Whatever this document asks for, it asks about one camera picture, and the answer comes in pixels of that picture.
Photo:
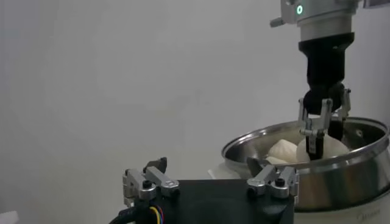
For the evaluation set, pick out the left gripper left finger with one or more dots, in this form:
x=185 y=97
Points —
x=146 y=184

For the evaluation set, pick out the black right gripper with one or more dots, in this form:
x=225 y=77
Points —
x=324 y=67

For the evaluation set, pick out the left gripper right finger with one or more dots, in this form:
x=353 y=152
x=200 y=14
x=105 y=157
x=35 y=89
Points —
x=263 y=179

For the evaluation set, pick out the white steamed baozi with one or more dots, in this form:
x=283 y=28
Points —
x=333 y=149
x=274 y=160
x=285 y=150

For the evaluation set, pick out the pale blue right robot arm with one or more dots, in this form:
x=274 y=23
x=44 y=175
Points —
x=323 y=18

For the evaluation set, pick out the stainless steel steamer basket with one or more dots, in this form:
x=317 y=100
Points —
x=335 y=182

